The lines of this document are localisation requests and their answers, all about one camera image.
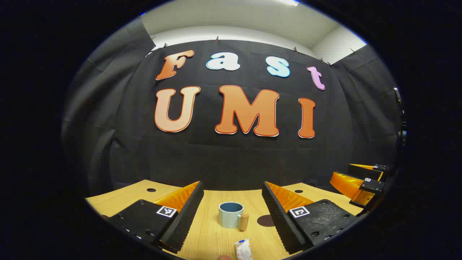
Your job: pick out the dark round coaster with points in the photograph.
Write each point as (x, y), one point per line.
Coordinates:
(266, 221)

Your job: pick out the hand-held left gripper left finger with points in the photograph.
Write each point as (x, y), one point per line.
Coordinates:
(187, 216)

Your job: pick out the black backdrop cloth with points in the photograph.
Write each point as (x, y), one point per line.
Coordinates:
(234, 159)

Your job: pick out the ceiling light panel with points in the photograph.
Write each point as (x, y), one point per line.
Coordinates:
(290, 2)

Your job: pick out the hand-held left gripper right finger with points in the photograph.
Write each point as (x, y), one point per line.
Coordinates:
(278, 216)

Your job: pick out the white toothpaste tube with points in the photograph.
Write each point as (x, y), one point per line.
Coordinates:
(243, 251)

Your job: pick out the wooden desktop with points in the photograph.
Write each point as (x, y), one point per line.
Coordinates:
(209, 234)

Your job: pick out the row of small cloth clips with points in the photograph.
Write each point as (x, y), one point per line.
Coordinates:
(217, 38)

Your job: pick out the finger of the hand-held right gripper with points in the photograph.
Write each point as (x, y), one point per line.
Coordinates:
(364, 173)
(346, 184)

